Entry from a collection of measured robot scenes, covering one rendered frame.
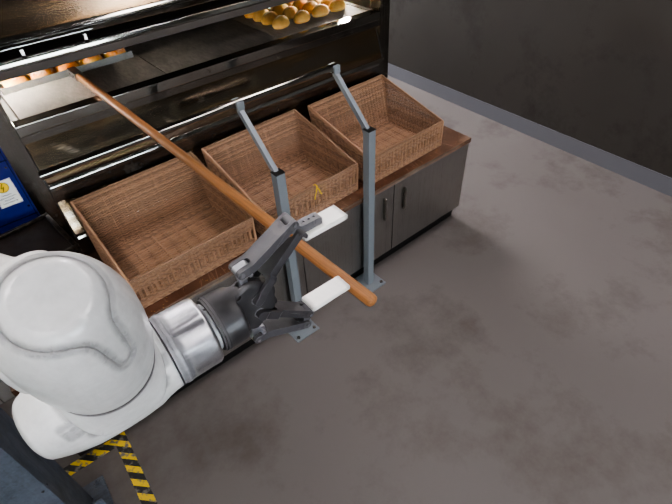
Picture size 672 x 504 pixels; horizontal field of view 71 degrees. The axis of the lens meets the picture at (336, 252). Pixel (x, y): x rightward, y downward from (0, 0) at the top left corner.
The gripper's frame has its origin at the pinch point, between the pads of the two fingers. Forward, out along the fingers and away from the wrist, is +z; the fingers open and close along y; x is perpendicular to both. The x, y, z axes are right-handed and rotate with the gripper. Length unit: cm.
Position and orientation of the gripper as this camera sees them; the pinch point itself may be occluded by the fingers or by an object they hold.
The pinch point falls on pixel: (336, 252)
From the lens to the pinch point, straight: 67.5
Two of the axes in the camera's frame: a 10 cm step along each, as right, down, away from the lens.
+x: 6.3, 5.1, -5.9
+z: 7.8, -4.5, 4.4
